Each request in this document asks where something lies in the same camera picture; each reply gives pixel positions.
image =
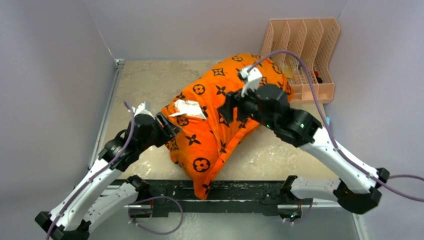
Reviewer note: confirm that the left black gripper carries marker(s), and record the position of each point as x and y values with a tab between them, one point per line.
168	131

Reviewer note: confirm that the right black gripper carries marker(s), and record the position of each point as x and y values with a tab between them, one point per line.
230	101

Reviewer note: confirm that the orange patterned pillowcase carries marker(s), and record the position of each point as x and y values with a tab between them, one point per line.
203	147

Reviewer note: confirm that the white pillow insert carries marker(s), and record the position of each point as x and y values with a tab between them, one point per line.
188	107

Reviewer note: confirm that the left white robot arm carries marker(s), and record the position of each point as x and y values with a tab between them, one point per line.
103	208

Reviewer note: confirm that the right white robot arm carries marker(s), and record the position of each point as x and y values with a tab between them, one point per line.
356	186

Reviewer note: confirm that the pink mesh file organizer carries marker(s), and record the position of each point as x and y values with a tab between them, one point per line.
312	40

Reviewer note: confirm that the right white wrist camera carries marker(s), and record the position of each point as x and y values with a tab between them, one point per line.
251	77

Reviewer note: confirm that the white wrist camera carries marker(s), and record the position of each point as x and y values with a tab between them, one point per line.
251	77
142	109

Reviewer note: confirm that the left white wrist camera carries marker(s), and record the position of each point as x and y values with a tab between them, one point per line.
142	109

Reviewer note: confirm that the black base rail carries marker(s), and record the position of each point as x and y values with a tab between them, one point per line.
224	196

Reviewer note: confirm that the aluminium frame rail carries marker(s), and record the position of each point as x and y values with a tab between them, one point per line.
106	109

